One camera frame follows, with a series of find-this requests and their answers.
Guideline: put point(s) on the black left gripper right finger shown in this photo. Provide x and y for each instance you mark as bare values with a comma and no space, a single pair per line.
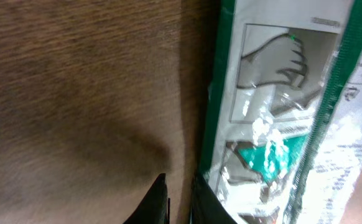
205,207

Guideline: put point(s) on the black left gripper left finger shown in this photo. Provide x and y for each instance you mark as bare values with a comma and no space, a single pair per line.
154,208

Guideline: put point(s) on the green white package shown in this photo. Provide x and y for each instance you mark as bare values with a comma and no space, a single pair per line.
283,135

